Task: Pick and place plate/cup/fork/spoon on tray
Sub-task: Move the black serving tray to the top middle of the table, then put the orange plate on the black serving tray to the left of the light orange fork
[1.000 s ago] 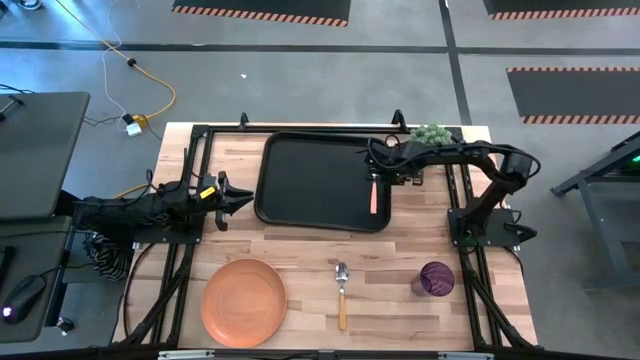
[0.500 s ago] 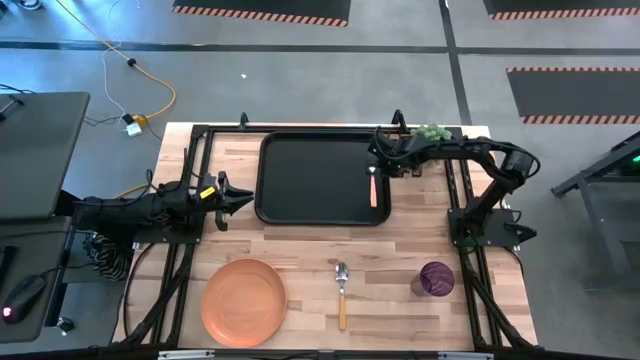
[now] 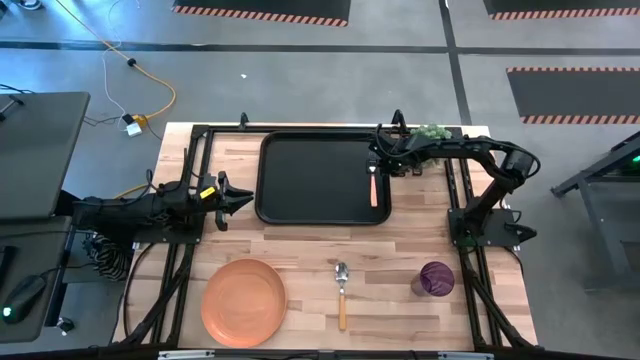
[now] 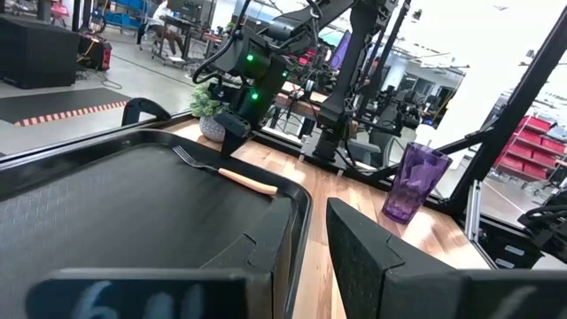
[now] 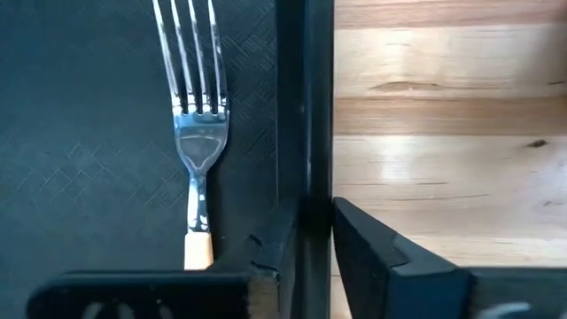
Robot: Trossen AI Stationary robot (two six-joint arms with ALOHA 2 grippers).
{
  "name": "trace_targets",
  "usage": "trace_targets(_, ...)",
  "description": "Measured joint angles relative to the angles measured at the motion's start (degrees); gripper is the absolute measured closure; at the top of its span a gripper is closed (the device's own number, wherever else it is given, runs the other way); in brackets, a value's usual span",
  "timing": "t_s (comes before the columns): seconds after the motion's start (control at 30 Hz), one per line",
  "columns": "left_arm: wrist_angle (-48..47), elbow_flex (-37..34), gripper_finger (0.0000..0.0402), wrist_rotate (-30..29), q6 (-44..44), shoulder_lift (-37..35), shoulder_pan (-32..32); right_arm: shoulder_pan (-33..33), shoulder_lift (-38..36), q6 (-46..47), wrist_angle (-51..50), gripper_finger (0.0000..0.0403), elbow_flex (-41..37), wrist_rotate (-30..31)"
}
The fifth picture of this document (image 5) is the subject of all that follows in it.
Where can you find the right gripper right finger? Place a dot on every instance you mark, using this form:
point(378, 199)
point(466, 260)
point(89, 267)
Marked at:
point(421, 292)

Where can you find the black plastic tray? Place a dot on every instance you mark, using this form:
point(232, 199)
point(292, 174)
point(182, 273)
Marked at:
point(88, 133)

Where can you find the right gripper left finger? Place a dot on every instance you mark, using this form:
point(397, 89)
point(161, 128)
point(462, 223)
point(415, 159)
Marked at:
point(155, 294)

